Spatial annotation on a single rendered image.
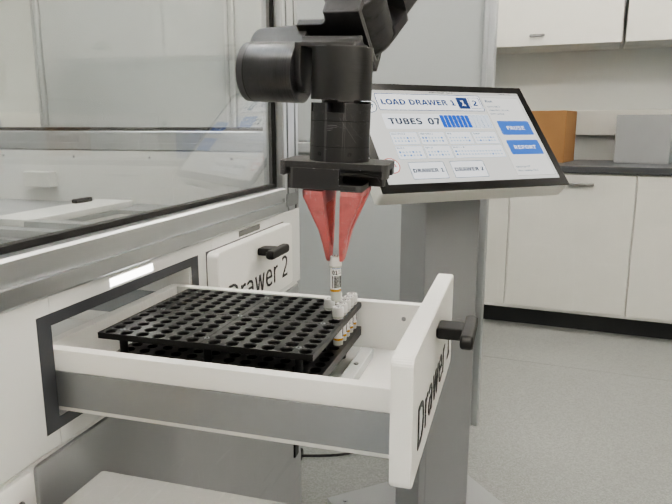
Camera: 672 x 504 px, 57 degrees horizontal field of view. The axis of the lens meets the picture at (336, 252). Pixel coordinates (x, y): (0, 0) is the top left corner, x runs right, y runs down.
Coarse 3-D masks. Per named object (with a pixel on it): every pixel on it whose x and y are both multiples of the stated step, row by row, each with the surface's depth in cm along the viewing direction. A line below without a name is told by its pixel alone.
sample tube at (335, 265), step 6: (330, 258) 62; (336, 258) 61; (330, 264) 62; (336, 264) 61; (330, 270) 62; (336, 270) 62; (330, 276) 62; (336, 276) 62; (330, 282) 62; (336, 282) 62; (330, 288) 62; (336, 288) 62; (336, 294) 62; (336, 300) 62
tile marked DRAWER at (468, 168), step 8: (464, 160) 142; (472, 160) 143; (480, 160) 144; (456, 168) 140; (464, 168) 141; (472, 168) 142; (480, 168) 143; (456, 176) 139; (464, 176) 140; (472, 176) 141; (480, 176) 142; (488, 176) 142
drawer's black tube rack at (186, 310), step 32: (128, 320) 64; (160, 320) 64; (192, 320) 64; (224, 320) 64; (256, 320) 64; (288, 320) 64; (320, 320) 65; (128, 352) 62; (160, 352) 64; (192, 352) 63; (224, 352) 63; (256, 352) 56; (288, 352) 55
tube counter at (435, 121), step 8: (432, 120) 146; (440, 120) 147; (448, 120) 148; (456, 120) 149; (464, 120) 150; (472, 120) 151; (480, 120) 152; (488, 120) 153; (432, 128) 144; (440, 128) 145; (448, 128) 146; (456, 128) 147; (464, 128) 148; (472, 128) 149; (480, 128) 150
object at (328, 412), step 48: (192, 288) 80; (96, 336) 66; (384, 336) 74; (96, 384) 57; (144, 384) 55; (192, 384) 54; (240, 384) 53; (288, 384) 51; (336, 384) 50; (384, 384) 50; (240, 432) 53; (288, 432) 52; (336, 432) 51; (384, 432) 50
